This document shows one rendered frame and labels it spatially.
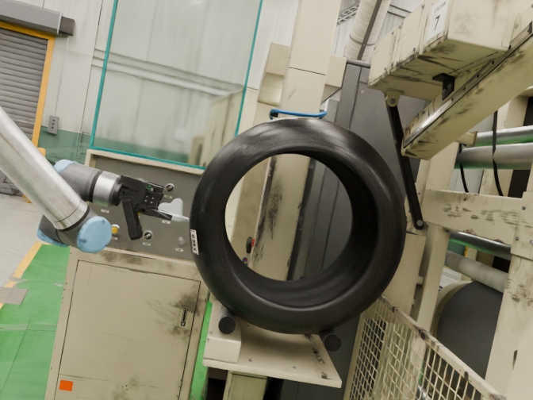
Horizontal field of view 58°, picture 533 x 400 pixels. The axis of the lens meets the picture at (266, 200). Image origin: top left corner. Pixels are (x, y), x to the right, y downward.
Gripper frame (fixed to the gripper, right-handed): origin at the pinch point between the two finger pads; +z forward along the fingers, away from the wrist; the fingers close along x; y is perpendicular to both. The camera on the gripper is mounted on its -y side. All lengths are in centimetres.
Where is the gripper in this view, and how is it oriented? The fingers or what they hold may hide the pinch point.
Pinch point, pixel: (185, 221)
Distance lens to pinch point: 134.1
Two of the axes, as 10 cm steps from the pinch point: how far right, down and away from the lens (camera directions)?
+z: 9.5, 3.0, 0.8
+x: -0.6, -0.7, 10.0
